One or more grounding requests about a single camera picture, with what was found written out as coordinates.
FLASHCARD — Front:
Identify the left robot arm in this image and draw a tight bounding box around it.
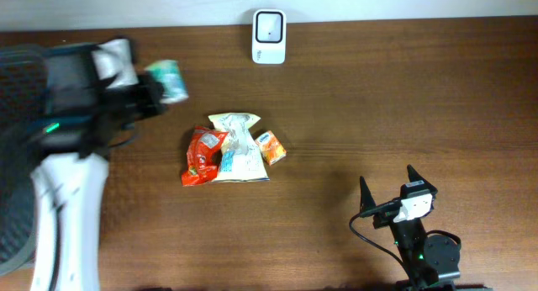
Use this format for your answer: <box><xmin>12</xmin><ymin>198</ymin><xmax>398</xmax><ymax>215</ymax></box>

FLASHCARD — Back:
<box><xmin>1</xmin><ymin>37</ymin><xmax>166</xmax><ymax>290</ymax></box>

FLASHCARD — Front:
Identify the cream chips bag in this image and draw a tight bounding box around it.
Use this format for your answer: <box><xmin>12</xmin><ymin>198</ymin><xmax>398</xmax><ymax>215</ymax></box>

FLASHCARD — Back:
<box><xmin>208</xmin><ymin>113</ymin><xmax>269</xmax><ymax>183</ymax></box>

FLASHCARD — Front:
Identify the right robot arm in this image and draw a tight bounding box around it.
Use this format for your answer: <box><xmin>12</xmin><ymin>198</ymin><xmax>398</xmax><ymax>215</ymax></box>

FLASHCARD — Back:
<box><xmin>349</xmin><ymin>165</ymin><xmax>462</xmax><ymax>290</ymax></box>

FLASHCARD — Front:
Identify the green tissue pack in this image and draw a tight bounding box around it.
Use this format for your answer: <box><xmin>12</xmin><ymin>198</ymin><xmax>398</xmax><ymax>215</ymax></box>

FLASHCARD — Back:
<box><xmin>145</xmin><ymin>60</ymin><xmax>189</xmax><ymax>104</ymax></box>

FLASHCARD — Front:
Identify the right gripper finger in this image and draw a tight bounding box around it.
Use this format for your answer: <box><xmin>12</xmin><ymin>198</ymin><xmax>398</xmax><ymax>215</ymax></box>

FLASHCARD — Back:
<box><xmin>406</xmin><ymin>164</ymin><xmax>437</xmax><ymax>194</ymax></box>
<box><xmin>360</xmin><ymin>176</ymin><xmax>377</xmax><ymax>214</ymax></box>

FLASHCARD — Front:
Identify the grey plastic mesh basket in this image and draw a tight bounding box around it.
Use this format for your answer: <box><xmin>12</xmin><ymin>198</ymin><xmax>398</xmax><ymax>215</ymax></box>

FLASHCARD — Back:
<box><xmin>1</xmin><ymin>44</ymin><xmax>47</xmax><ymax>276</ymax></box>

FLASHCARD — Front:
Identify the white barcode scanner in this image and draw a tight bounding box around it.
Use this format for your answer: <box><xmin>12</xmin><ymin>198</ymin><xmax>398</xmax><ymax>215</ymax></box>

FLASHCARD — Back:
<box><xmin>251</xmin><ymin>8</ymin><xmax>287</xmax><ymax>65</ymax></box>

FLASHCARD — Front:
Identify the right black camera cable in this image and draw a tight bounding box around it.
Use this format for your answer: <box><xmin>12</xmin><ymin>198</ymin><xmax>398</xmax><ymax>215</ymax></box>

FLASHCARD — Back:
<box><xmin>348</xmin><ymin>198</ymin><xmax>415</xmax><ymax>279</ymax></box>

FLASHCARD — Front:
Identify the orange tissue pack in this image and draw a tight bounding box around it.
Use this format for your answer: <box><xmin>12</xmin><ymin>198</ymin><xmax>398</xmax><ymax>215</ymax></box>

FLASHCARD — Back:
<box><xmin>255</xmin><ymin>130</ymin><xmax>287</xmax><ymax>166</ymax></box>

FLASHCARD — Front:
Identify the red snack packet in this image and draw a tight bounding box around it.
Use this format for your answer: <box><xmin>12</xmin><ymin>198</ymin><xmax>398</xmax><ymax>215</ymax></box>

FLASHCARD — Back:
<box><xmin>182</xmin><ymin>126</ymin><xmax>228</xmax><ymax>187</ymax></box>

